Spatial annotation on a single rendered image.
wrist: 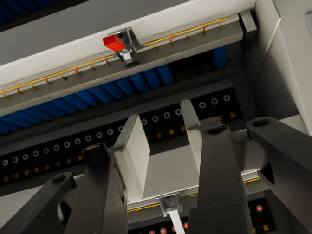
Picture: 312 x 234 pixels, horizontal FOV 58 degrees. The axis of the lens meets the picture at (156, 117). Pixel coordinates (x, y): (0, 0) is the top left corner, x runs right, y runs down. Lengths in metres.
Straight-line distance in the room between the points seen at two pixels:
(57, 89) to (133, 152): 0.25
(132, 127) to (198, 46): 0.20
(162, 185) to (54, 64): 0.20
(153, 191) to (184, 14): 0.20
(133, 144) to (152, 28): 0.20
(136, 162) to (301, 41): 0.23
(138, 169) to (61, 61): 0.24
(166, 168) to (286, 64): 0.17
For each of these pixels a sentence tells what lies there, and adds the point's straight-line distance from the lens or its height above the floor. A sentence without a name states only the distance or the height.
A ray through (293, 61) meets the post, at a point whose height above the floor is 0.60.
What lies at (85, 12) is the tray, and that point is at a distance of 0.35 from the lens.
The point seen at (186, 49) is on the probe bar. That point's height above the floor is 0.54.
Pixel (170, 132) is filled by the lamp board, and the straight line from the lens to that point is 0.46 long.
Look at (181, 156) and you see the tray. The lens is 0.31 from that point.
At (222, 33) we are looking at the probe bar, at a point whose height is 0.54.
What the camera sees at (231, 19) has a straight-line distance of 0.36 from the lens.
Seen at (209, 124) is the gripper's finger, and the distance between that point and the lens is 0.16.
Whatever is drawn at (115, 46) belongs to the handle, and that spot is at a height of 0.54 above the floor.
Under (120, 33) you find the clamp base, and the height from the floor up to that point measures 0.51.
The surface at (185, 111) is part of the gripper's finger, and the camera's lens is 0.17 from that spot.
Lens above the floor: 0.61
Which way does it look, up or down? level
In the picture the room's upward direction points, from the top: 164 degrees clockwise
